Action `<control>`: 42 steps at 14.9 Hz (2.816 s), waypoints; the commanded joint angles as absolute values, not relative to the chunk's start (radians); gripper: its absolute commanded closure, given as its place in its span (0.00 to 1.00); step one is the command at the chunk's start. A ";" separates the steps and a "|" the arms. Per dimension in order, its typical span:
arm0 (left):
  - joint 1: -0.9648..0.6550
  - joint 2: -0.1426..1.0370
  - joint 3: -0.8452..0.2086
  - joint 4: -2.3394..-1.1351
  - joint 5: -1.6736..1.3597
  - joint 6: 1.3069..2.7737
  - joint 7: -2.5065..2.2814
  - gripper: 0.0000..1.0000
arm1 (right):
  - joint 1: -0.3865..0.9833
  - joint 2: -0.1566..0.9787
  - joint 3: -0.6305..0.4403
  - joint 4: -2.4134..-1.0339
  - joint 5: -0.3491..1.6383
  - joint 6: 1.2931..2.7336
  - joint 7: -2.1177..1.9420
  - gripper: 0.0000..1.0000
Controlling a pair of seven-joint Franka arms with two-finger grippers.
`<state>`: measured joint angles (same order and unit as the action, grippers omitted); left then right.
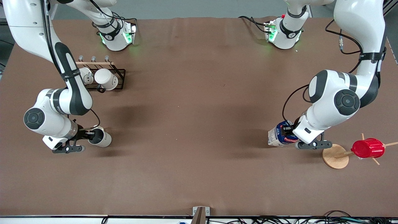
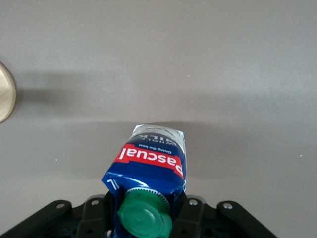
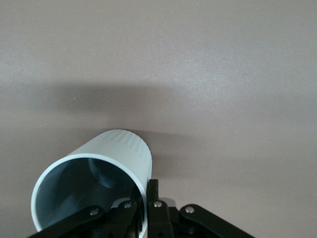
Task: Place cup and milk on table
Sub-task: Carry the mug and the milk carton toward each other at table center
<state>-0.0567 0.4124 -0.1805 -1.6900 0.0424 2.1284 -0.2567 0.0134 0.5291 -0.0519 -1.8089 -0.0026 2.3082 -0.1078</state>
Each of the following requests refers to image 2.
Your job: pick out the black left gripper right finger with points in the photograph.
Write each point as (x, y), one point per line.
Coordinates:
(190, 218)

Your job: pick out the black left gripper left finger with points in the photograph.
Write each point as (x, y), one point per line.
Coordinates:
(95, 218)

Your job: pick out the blue milk carton green cap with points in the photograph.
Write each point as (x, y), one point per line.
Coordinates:
(148, 161)

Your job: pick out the wooden mug tree stand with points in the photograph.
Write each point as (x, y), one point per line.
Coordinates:
(6, 94)

